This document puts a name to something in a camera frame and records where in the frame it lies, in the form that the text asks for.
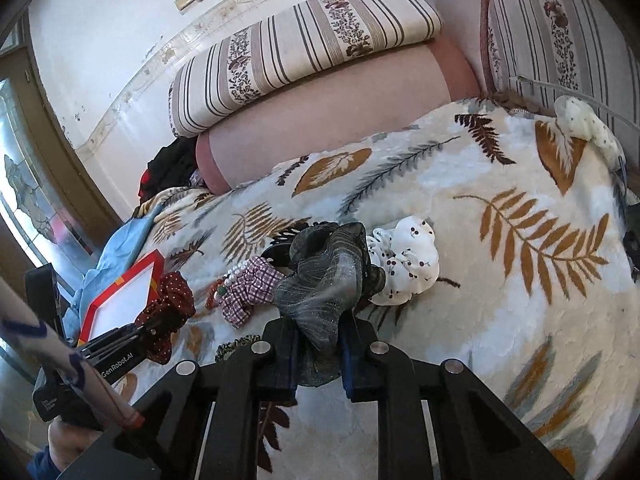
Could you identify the dark grey mesh scrunchie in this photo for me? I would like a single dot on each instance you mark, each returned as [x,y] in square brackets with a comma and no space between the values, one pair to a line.
[332,273]

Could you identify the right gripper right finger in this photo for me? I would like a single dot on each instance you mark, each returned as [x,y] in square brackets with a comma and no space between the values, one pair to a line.
[361,378]

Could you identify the pink bolster pillow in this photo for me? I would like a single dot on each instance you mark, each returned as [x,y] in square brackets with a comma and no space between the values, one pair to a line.
[381,92]

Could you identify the light blue cloth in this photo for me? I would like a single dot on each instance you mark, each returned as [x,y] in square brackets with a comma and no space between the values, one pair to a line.
[119,253]

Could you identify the left hand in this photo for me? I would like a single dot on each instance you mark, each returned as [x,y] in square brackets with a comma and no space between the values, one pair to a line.
[67,442]

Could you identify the black red clothing pile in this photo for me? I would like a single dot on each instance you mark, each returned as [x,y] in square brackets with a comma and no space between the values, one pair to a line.
[174,166]

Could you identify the black hair claw clip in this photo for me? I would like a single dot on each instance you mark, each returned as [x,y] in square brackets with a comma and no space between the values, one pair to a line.
[279,255]

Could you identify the leaf pattern plush blanket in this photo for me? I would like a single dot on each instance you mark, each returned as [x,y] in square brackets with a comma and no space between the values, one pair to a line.
[501,237]

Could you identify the striped floral pillow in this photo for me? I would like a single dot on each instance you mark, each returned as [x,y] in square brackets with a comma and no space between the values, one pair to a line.
[303,40]
[542,49]

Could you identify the wooden door with glass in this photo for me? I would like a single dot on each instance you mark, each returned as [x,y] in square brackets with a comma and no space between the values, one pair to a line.
[52,208]

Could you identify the red framed white tray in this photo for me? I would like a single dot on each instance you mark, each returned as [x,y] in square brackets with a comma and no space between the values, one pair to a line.
[124,299]

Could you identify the red plaid scrunchie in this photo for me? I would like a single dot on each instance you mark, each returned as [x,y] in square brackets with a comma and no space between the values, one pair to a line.
[247,285]

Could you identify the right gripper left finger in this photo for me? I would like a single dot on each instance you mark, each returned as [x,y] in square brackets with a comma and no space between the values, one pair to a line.
[280,372]

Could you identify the white cherry print scrunchie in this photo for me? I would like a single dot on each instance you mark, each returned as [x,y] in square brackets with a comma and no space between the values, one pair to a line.
[409,258]

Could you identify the white dotted scrunchie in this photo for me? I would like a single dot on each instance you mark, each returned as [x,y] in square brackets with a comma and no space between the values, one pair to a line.
[576,118]

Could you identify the dark red dotted scrunchie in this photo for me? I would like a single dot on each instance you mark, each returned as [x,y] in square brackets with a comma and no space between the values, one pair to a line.
[165,316]

